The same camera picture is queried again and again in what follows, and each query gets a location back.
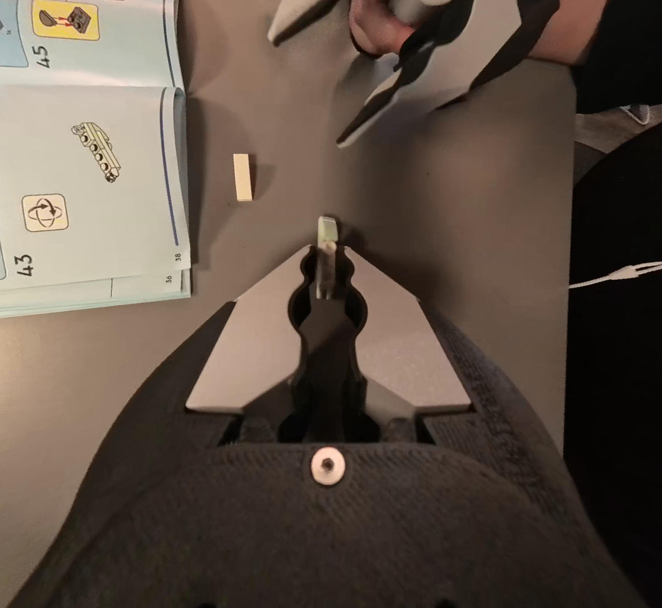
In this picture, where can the white lego brick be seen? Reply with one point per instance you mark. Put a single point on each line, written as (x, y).
(243, 176)

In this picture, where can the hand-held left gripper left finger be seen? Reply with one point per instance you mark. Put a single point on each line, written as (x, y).
(248, 354)

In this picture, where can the person's right forearm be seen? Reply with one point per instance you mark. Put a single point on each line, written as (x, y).
(579, 24)

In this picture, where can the pale green lego plate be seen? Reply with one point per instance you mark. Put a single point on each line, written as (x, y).
(327, 235)

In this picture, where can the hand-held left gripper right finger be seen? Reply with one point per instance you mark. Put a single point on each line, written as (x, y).
(408, 354)

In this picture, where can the lego instruction booklet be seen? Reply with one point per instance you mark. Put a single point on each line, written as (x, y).
(103, 179)

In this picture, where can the person's right hand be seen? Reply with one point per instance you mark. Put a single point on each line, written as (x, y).
(372, 24)

